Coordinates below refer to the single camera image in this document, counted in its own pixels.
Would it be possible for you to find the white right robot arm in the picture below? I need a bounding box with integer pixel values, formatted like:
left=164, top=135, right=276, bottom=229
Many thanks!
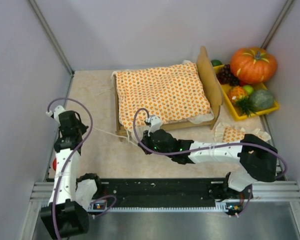
left=138, top=129, right=278, bottom=192

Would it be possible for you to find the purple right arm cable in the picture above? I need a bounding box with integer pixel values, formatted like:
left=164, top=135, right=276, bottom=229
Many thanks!
left=132, top=107, right=288, bottom=218

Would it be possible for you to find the red apple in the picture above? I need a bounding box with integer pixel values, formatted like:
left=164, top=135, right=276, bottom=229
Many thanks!
left=52, top=159, right=57, bottom=171

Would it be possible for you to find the dark green lime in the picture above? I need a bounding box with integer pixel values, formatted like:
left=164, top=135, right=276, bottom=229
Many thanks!
left=211, top=59, right=222, bottom=67

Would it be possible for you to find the wooden pet bed frame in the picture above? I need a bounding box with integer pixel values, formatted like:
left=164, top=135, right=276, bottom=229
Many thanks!
left=115, top=47, right=223, bottom=137

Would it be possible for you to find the yellow plastic tray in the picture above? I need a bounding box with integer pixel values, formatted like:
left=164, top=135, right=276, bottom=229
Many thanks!
left=213, top=64, right=280, bottom=121

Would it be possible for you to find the dark purple grape bunch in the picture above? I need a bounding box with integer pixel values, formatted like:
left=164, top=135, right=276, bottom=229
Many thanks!
left=216, top=64, right=240, bottom=87

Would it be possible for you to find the orange pineapple toy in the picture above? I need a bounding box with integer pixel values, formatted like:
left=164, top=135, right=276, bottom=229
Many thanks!
left=227, top=86, right=256, bottom=117

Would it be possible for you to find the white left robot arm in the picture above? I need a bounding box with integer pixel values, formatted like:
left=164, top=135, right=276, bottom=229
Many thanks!
left=40, top=106, right=100, bottom=240

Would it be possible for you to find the green melon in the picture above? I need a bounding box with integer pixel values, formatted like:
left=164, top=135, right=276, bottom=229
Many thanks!
left=249, top=89, right=275, bottom=112

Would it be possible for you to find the red tomato under pumpkin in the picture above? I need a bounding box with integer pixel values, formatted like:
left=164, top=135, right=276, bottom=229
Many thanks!
left=239, top=80, right=247, bottom=87

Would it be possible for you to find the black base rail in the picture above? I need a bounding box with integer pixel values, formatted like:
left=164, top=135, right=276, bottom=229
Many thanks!
left=92, top=178, right=250, bottom=208

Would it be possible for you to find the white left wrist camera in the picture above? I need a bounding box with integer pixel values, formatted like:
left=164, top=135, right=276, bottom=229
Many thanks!
left=46, top=105, right=65, bottom=120

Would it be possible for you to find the duck print pillow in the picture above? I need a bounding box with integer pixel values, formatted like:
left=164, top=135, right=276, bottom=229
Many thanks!
left=214, top=122, right=272, bottom=143

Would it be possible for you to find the orange pumpkin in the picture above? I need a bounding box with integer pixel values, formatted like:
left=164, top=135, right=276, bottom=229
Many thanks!
left=230, top=47, right=278, bottom=85

